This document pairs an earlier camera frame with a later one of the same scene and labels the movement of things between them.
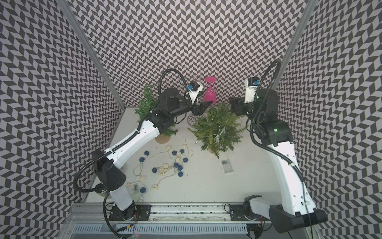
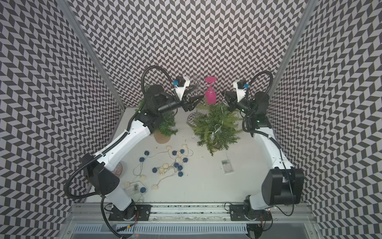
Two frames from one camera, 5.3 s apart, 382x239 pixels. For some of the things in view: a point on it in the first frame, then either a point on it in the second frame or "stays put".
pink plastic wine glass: (210, 95) stays put
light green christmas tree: (218, 130) stays put
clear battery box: (227, 167) stays put
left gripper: (200, 110) to (189, 105)
